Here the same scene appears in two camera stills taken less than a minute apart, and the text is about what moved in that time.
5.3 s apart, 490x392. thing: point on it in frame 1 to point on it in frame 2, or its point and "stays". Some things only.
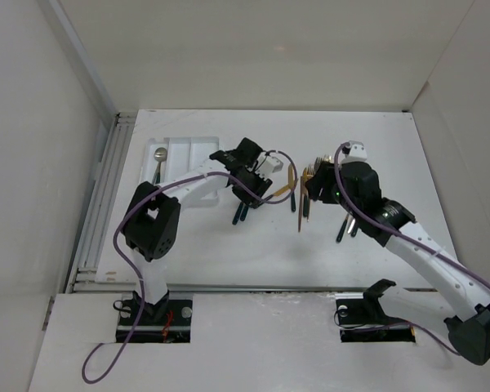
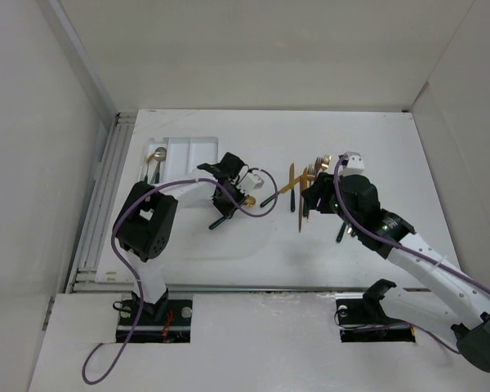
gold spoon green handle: [244, 211] to [249, 201]
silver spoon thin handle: [159, 155] stays
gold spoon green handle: [237, 215] to [149, 158]
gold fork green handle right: [340, 234] stays
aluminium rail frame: [83, 278] stays
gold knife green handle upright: [291, 185] stays
